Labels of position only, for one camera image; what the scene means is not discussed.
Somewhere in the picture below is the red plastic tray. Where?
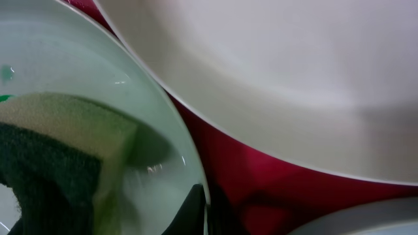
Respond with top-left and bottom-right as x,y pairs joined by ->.
73,1 -> 417,234

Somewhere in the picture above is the light blue plate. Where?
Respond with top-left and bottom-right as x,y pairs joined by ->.
1,0 -> 206,235
290,197 -> 417,235

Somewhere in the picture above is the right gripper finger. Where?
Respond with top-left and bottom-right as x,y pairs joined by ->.
163,184 -> 206,235

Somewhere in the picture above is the green yellow sponge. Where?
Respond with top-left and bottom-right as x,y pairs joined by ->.
1,93 -> 138,235

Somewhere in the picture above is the white round plate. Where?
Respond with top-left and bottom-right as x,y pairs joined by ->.
96,0 -> 417,185

